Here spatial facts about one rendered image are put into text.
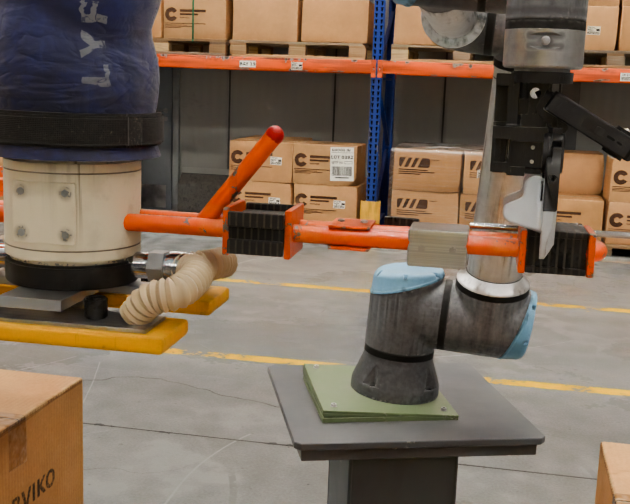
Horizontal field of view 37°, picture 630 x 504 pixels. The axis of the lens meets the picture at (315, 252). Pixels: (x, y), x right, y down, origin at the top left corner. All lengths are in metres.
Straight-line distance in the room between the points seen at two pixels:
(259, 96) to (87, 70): 8.78
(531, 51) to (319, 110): 8.69
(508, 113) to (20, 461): 0.81
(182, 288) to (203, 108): 8.98
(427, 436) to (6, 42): 1.12
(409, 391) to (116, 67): 1.09
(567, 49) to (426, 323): 0.97
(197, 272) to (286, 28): 7.42
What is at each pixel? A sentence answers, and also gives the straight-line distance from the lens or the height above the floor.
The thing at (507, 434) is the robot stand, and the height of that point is 0.75.
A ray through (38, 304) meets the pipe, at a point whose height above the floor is 1.16.
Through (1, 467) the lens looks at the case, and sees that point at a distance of 1.37.
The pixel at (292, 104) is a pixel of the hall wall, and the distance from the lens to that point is 9.82.
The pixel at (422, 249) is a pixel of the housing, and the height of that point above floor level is 1.23.
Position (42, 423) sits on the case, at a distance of 1.46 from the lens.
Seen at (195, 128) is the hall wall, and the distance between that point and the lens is 10.10.
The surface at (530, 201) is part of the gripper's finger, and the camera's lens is 1.10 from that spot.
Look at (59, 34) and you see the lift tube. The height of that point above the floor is 1.46.
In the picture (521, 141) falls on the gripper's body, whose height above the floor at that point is 1.36.
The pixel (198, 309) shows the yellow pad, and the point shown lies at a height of 1.12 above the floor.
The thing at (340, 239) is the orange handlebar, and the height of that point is 1.24.
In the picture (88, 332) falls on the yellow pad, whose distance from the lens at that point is 1.12.
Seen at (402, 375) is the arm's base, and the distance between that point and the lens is 2.00.
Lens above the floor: 1.43
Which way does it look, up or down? 10 degrees down
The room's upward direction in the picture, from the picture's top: 2 degrees clockwise
